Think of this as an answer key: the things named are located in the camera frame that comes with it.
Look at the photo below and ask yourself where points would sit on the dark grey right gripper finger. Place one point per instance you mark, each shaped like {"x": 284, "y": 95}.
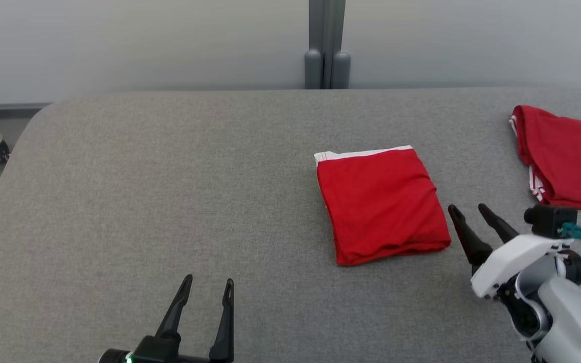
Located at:
{"x": 472, "y": 244}
{"x": 500, "y": 227}

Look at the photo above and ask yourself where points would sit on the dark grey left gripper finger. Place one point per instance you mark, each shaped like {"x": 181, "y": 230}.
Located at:
{"x": 175, "y": 312}
{"x": 225, "y": 327}

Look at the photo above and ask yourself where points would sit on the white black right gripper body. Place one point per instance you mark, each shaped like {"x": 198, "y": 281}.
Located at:
{"x": 512, "y": 262}

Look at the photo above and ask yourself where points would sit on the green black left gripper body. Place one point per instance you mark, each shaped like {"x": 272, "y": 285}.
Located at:
{"x": 159, "y": 350}

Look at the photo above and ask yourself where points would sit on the red white basketball jersey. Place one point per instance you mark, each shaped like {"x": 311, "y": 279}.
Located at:
{"x": 568, "y": 161}

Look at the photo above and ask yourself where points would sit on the red white basketball shorts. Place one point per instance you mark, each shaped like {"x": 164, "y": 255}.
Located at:
{"x": 381, "y": 206}

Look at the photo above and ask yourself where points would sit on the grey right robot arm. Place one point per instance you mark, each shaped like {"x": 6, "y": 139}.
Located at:
{"x": 573, "y": 317}

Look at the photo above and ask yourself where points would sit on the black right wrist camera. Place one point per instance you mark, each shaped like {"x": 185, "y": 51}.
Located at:
{"x": 550, "y": 222}

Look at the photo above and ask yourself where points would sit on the grey aluminium wall post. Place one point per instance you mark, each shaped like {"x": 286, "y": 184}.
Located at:
{"x": 327, "y": 40}

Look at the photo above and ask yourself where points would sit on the dark grey wall ledge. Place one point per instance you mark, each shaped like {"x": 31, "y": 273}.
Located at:
{"x": 3, "y": 111}

